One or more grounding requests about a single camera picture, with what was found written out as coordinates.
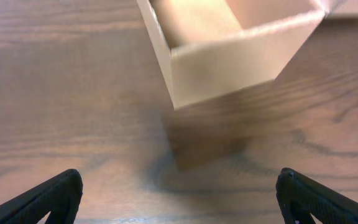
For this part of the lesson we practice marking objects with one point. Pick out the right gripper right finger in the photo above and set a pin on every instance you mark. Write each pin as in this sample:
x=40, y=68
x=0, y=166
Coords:
x=302, y=200

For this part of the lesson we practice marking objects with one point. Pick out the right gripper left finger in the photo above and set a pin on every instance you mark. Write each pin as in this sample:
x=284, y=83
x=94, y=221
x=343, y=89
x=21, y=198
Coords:
x=58, y=198

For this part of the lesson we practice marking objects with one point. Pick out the cardboard box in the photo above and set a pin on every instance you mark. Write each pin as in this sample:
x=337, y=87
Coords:
x=207, y=49

